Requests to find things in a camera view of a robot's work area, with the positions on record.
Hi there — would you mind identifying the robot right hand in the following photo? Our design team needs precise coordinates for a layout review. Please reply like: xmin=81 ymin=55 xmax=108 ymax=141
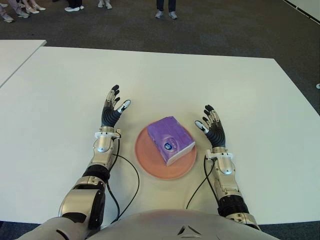
xmin=194 ymin=104 xmax=229 ymax=149

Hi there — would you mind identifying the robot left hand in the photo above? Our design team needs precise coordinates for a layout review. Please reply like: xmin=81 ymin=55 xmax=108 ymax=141
xmin=99 ymin=84 xmax=133 ymax=129

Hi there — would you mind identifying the purple tissue paper pack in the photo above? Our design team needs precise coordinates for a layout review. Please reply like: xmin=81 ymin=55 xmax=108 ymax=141
xmin=146 ymin=116 xmax=197 ymax=168

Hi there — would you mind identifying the pink round plate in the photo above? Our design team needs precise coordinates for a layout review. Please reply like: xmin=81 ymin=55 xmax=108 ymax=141
xmin=134 ymin=124 xmax=198 ymax=180

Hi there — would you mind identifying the silver robot torso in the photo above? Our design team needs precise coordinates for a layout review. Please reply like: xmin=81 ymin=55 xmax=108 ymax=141
xmin=98 ymin=209 xmax=262 ymax=240

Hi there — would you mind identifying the white side table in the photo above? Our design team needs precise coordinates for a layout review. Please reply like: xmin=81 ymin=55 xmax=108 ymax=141
xmin=0 ymin=39 xmax=48 ymax=88

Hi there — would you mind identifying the person in white sneakers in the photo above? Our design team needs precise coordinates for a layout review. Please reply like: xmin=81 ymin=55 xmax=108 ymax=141
xmin=97 ymin=0 xmax=113 ymax=10

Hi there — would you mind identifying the person in dark trousers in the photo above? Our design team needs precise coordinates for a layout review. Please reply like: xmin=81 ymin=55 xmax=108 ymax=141
xmin=64 ymin=0 xmax=85 ymax=13

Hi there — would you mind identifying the person in white sandals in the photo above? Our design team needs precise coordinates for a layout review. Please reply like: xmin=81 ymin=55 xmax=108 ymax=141
xmin=24 ymin=0 xmax=48 ymax=14

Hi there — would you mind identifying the person in light trousers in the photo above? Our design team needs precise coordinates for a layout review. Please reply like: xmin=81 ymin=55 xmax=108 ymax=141
xmin=8 ymin=0 xmax=31 ymax=19

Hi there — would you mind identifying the person in pale shoes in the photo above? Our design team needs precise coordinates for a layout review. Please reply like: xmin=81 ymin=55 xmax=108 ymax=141
xmin=0 ymin=0 xmax=15 ymax=24

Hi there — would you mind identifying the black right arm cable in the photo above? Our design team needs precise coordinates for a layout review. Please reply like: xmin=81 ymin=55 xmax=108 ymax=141
xmin=184 ymin=157 xmax=221 ymax=216

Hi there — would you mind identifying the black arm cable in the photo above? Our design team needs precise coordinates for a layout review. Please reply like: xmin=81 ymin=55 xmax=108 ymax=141
xmin=184 ymin=157 xmax=221 ymax=216
xmin=104 ymin=153 xmax=140 ymax=225

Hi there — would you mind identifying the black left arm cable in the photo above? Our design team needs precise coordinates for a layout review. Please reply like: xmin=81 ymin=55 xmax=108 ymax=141
xmin=104 ymin=153 xmax=140 ymax=225

